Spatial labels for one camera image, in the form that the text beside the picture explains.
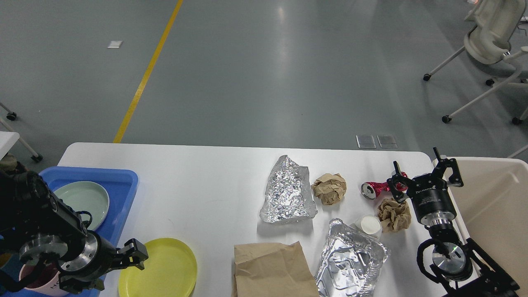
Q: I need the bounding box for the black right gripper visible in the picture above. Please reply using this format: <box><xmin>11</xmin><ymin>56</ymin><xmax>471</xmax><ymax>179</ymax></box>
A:
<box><xmin>387</xmin><ymin>147</ymin><xmax>464</xmax><ymax>225</ymax></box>

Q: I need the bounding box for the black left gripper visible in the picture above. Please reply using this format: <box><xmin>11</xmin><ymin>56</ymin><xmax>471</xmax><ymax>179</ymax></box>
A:
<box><xmin>59</xmin><ymin>231</ymin><xmax>149</xmax><ymax>295</ymax></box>

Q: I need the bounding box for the pink mug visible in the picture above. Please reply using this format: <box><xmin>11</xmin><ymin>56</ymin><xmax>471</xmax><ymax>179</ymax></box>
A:
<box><xmin>23</xmin><ymin>263</ymin><xmax>68</xmax><ymax>297</ymax></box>

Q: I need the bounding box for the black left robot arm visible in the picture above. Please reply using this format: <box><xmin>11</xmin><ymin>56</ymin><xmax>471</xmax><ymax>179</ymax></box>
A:
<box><xmin>0</xmin><ymin>171</ymin><xmax>149</xmax><ymax>295</ymax></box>

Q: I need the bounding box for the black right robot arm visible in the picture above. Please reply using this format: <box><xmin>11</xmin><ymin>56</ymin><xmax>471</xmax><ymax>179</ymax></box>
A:
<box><xmin>387</xmin><ymin>147</ymin><xmax>520</xmax><ymax>297</ymax></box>

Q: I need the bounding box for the crumpled brown paper wad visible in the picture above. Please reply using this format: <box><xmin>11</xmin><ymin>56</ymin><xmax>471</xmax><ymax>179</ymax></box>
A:
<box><xmin>377</xmin><ymin>198</ymin><xmax>412</xmax><ymax>233</ymax></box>

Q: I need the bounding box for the yellow plate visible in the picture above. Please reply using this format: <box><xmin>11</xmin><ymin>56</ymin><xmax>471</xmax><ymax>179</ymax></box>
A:
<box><xmin>118</xmin><ymin>238</ymin><xmax>198</xmax><ymax>297</ymax></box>

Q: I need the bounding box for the floor outlet plate right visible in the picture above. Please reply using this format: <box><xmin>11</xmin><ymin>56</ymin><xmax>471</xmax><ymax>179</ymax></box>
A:
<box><xmin>377</xmin><ymin>134</ymin><xmax>398</xmax><ymax>149</ymax></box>

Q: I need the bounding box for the floor outlet plate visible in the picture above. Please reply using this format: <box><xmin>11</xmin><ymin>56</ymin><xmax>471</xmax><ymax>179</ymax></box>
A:
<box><xmin>377</xmin><ymin>134</ymin><xmax>398</xmax><ymax>149</ymax></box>
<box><xmin>356</xmin><ymin>134</ymin><xmax>377</xmax><ymax>150</ymax></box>

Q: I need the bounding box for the crushed red can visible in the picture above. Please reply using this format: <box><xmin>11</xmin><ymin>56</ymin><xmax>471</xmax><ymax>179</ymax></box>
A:
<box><xmin>361</xmin><ymin>181</ymin><xmax>408</xmax><ymax>200</ymax></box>

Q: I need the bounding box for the beige plastic bin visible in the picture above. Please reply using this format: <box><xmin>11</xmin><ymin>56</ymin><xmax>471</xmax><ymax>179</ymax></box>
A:
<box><xmin>450</xmin><ymin>157</ymin><xmax>528</xmax><ymax>297</ymax></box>

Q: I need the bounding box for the white paper cup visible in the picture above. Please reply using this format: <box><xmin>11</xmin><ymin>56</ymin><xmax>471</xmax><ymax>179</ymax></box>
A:
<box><xmin>354</xmin><ymin>215</ymin><xmax>382</xmax><ymax>240</ymax></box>

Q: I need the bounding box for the floor outlet plate left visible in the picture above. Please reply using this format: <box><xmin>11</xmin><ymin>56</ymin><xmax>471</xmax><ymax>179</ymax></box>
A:
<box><xmin>356</xmin><ymin>134</ymin><xmax>377</xmax><ymax>150</ymax></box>

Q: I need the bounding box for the pale green plate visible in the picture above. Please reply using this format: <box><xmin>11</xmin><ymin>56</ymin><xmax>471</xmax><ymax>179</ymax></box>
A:
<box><xmin>54</xmin><ymin>181</ymin><xmax>110</xmax><ymax>231</ymax></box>

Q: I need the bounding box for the blue plastic tray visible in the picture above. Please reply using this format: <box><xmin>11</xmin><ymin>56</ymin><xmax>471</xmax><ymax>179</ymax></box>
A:
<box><xmin>0</xmin><ymin>166</ymin><xmax>139</xmax><ymax>297</ymax></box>

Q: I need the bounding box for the crumpled brown paper ball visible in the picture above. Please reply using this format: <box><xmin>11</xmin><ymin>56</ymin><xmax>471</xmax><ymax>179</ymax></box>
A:
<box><xmin>311</xmin><ymin>173</ymin><xmax>347</xmax><ymax>205</ymax></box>

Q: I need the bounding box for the aluminium foil tray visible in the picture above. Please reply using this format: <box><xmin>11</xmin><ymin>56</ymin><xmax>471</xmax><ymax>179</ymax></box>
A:
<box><xmin>315</xmin><ymin>218</ymin><xmax>390</xmax><ymax>297</ymax></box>

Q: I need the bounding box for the crumpled aluminium foil sheet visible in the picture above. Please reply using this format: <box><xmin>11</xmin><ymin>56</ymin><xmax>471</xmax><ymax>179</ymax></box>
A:
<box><xmin>259</xmin><ymin>155</ymin><xmax>318</xmax><ymax>224</ymax></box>

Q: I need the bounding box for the person in khaki trousers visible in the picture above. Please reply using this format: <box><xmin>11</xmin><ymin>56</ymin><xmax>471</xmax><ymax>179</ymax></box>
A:
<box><xmin>0</xmin><ymin>153</ymin><xmax>28</xmax><ymax>174</ymax></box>

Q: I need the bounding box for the white office chair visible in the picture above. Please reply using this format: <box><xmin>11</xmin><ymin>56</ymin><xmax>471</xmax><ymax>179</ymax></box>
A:
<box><xmin>423</xmin><ymin>0</ymin><xmax>527</xmax><ymax>123</ymax></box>

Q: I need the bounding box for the brown paper bag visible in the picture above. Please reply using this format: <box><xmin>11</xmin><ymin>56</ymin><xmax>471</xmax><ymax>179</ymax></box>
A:
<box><xmin>231</xmin><ymin>241</ymin><xmax>319</xmax><ymax>297</ymax></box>

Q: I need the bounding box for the white side table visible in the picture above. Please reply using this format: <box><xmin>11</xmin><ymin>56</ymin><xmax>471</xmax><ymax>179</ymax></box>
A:
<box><xmin>0</xmin><ymin>102</ymin><xmax>44</xmax><ymax>163</ymax></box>

